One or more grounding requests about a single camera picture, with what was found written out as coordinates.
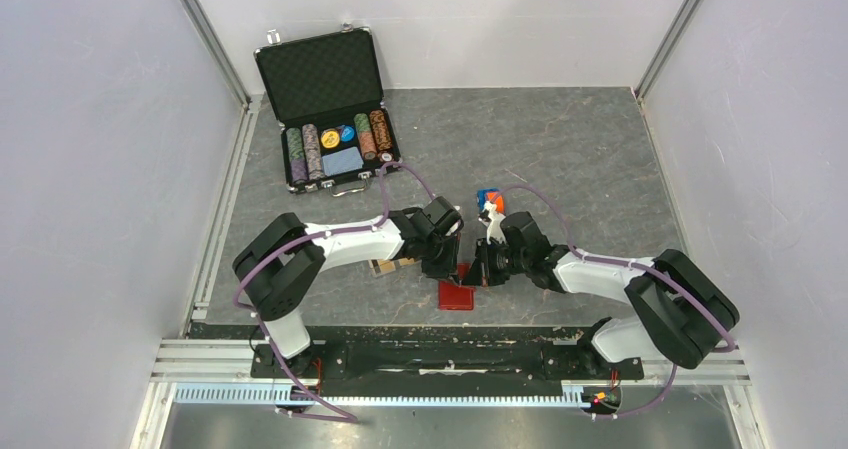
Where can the clear box with black cards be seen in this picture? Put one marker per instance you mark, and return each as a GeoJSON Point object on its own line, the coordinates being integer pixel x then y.
{"type": "Point", "coordinates": [382, 267]}

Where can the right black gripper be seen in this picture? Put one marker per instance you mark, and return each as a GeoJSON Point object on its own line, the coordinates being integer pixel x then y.
{"type": "Point", "coordinates": [481, 273]}

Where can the blue card deck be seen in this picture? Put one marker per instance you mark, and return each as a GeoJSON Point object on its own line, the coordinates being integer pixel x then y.
{"type": "Point", "coordinates": [342, 161]}

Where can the black poker chip case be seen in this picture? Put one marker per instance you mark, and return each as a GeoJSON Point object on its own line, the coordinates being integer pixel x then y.
{"type": "Point", "coordinates": [324, 82]}

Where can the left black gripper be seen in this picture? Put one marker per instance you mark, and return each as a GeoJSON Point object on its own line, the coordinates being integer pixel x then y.
{"type": "Point", "coordinates": [449, 268]}

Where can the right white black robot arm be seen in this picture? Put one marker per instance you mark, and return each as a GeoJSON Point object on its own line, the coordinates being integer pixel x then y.
{"type": "Point", "coordinates": [679, 313]}

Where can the blue poker chip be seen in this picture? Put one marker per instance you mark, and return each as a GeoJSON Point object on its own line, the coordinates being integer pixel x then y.
{"type": "Point", "coordinates": [346, 133]}

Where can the blue orange tape dispenser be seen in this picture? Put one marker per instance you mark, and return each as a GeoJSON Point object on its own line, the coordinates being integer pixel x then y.
{"type": "Point", "coordinates": [490, 196]}

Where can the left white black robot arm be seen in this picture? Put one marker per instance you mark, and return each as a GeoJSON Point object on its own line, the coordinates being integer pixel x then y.
{"type": "Point", "coordinates": [276, 270]}

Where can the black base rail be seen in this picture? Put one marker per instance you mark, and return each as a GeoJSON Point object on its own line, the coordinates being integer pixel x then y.
{"type": "Point", "coordinates": [455, 361]}

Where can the yellow poker chip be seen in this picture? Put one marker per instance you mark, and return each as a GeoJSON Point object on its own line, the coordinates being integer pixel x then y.
{"type": "Point", "coordinates": [330, 138]}

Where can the red leather card holder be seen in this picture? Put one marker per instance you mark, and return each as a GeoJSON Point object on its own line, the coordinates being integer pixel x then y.
{"type": "Point", "coordinates": [453, 297]}

